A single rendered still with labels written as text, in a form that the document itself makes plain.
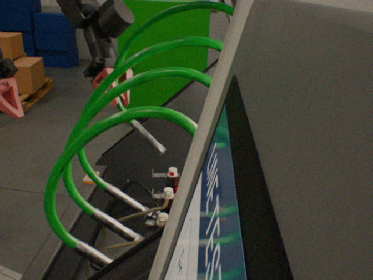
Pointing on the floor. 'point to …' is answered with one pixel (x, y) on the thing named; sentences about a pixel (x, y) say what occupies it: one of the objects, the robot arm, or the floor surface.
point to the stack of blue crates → (41, 32)
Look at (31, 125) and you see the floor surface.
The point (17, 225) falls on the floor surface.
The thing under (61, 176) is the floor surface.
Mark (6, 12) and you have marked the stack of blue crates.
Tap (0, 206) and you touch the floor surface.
